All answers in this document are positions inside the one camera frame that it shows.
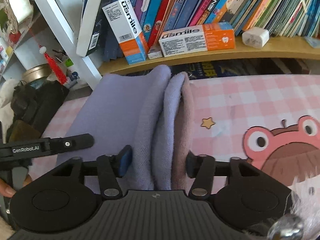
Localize purple and mauve knit sweater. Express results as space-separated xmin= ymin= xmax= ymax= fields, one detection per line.
xmin=57 ymin=65 xmax=194 ymax=191

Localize person's left hand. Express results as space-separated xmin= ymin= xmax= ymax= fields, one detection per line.
xmin=0 ymin=175 xmax=33 ymax=198

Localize black bag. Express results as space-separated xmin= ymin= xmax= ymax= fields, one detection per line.
xmin=6 ymin=81 xmax=69 ymax=142

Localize red tassel ornament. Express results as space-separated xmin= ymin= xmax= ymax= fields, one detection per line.
xmin=39 ymin=46 xmax=67 ymax=85

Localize pink checkered cartoon tablecloth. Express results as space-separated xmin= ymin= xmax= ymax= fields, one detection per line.
xmin=27 ymin=73 xmax=320 ymax=240

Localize white wooden bookshelf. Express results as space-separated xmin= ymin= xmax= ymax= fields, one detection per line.
xmin=0 ymin=0 xmax=320 ymax=91

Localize lying usmile toothpaste box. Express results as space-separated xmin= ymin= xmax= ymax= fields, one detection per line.
xmin=159 ymin=22 xmax=235 ymax=57

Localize white charger plug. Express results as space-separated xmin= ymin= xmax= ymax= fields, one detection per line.
xmin=242 ymin=27 xmax=270 ymax=49

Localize upright usmile toothpaste box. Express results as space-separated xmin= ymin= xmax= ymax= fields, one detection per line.
xmin=102 ymin=0 xmax=148 ymax=64

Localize row of colourful books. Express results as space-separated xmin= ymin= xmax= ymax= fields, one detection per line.
xmin=76 ymin=0 xmax=319 ymax=59

